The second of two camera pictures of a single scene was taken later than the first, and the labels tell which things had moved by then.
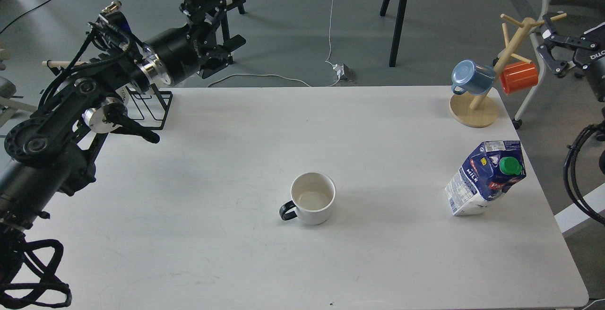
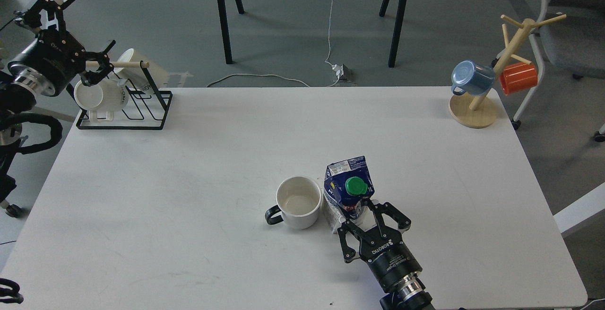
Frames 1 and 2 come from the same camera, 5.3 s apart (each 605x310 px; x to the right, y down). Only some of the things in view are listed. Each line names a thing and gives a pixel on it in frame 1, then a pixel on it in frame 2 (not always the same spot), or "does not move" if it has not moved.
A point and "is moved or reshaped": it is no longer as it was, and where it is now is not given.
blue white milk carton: [485, 176] to [347, 183]
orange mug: [518, 75] does not move
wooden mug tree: [477, 111] does not move
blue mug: [468, 76] does not move
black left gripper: [173, 57] to [55, 55]
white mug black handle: [314, 193] is moved or reshaped
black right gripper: [592, 61] to [389, 258]
